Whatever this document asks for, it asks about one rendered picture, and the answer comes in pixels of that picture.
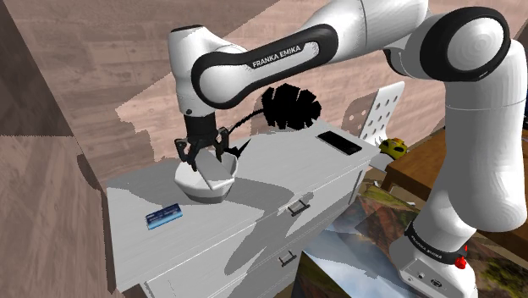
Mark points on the black leafy plant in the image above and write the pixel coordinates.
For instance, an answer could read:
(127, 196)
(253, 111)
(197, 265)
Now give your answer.
(290, 105)

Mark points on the white flat slab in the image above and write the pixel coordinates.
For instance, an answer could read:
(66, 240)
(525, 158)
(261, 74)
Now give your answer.
(214, 171)

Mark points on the white chest of drawers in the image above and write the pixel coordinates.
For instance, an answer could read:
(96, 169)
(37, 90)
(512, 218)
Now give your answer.
(284, 173)

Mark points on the white perforated chair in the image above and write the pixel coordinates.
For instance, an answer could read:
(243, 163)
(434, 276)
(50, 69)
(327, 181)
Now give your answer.
(381, 109)

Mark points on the brown wooden table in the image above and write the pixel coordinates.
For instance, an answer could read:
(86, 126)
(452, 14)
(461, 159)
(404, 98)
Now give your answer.
(416, 165)

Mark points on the yellow and black toy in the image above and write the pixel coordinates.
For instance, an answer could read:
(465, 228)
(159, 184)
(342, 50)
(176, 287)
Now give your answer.
(392, 147)

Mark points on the blue flat box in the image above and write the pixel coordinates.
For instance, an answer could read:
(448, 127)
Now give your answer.
(164, 216)

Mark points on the black phone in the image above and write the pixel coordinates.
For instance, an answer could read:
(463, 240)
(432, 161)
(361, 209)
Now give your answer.
(339, 142)

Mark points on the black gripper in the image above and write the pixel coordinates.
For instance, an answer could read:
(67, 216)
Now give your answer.
(200, 128)

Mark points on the white bowl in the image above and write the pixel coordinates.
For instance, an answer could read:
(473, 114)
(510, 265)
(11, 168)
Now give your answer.
(194, 185)

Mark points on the patterned robot stand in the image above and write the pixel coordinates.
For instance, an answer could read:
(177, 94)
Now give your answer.
(350, 264)

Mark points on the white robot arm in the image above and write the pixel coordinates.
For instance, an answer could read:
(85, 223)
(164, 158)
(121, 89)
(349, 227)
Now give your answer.
(474, 136)

